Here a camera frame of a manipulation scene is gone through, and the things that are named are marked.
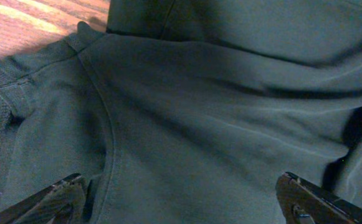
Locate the black t-shirt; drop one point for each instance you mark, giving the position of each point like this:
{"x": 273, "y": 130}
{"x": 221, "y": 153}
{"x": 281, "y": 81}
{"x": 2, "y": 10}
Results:
{"x": 189, "y": 111}

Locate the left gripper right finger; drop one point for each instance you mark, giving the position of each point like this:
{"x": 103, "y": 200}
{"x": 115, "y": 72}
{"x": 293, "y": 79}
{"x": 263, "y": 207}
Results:
{"x": 303, "y": 202}

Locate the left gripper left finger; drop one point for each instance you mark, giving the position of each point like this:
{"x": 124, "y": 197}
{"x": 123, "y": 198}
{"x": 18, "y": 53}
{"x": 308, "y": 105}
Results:
{"x": 59, "y": 203}

